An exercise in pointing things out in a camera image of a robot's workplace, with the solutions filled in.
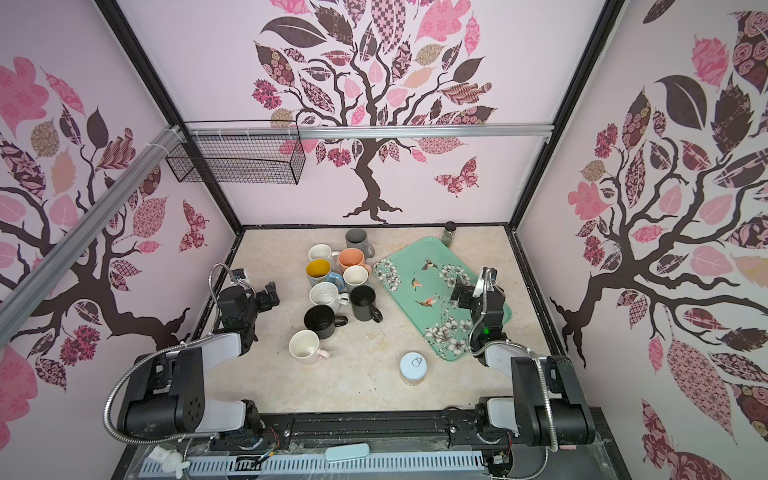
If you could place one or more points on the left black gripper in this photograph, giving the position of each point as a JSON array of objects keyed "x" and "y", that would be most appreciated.
[{"x": 266, "y": 303}]

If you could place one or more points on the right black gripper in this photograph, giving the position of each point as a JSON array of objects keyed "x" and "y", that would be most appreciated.
[{"x": 467, "y": 291}]

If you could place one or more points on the pink mug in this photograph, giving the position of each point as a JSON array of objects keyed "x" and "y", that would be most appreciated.
[{"x": 304, "y": 346}]

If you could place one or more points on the black white mug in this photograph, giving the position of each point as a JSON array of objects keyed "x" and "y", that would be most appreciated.
[{"x": 323, "y": 321}]

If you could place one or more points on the cream speckled mug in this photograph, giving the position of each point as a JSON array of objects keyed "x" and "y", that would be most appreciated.
[{"x": 328, "y": 294}]

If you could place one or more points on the white ribbed-bottom mug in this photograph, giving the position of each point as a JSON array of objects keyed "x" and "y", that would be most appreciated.
[{"x": 323, "y": 252}]

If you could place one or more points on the blue iridescent mug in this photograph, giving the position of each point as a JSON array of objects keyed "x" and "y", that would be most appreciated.
[{"x": 321, "y": 270}]

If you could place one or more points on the light grey mug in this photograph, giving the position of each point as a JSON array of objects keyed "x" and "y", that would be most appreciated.
[{"x": 355, "y": 276}]

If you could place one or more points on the orange cream scalloped mug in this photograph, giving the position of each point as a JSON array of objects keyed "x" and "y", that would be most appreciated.
[{"x": 351, "y": 257}]

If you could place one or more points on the dark grey mug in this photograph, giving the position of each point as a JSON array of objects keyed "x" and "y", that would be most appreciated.
[{"x": 358, "y": 238}]

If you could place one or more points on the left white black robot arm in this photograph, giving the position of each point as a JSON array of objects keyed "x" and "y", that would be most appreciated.
[{"x": 163, "y": 398}]

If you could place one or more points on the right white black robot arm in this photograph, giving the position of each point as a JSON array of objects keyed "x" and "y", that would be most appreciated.
[{"x": 547, "y": 407}]

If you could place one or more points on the spice jar black lid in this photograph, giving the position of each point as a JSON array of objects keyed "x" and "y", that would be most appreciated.
[{"x": 448, "y": 234}]

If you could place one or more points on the white power plug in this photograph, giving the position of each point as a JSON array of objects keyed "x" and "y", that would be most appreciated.
[{"x": 170, "y": 461}]

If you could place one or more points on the light blue eraser block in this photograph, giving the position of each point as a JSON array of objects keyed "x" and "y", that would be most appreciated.
[{"x": 348, "y": 452}]

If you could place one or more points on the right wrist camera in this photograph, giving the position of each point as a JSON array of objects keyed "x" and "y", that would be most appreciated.
[{"x": 487, "y": 282}]

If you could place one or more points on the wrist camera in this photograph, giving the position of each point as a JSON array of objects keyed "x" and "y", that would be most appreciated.
[
  {"x": 487, "y": 282},
  {"x": 239, "y": 276}
]

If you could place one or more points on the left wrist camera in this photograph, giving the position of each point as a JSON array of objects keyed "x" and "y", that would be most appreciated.
[{"x": 239, "y": 276}]

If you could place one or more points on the black wire basket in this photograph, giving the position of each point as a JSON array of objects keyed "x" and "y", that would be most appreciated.
[{"x": 263, "y": 152}]

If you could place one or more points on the back aluminium rail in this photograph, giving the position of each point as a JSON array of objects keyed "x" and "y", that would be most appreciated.
[{"x": 380, "y": 132}]

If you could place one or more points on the aluminium rail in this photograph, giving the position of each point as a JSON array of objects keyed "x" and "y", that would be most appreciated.
[
  {"x": 380, "y": 132},
  {"x": 23, "y": 300}
]

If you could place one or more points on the white slotted cable duct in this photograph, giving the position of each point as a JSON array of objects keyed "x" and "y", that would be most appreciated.
[{"x": 316, "y": 464}]

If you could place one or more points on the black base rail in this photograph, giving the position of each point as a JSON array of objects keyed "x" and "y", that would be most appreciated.
[{"x": 448, "y": 430}]

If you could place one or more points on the left aluminium rail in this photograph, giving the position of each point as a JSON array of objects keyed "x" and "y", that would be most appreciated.
[{"x": 23, "y": 300}]

